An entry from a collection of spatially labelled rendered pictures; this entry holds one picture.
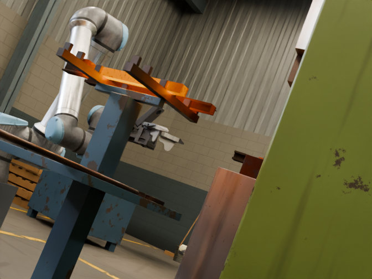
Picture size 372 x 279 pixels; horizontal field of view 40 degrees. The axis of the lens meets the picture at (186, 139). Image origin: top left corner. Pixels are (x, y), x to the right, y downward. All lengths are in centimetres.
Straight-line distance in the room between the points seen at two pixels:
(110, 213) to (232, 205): 541
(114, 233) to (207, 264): 553
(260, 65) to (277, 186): 1038
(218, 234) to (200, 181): 962
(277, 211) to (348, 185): 16
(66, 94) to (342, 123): 109
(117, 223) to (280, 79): 562
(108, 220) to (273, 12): 695
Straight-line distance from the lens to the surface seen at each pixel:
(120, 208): 691
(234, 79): 1159
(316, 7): 174
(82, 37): 210
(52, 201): 709
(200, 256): 148
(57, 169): 105
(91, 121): 197
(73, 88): 196
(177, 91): 117
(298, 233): 115
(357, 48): 126
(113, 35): 223
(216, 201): 148
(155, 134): 179
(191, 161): 1131
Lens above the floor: 73
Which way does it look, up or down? 9 degrees up
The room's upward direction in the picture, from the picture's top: 22 degrees clockwise
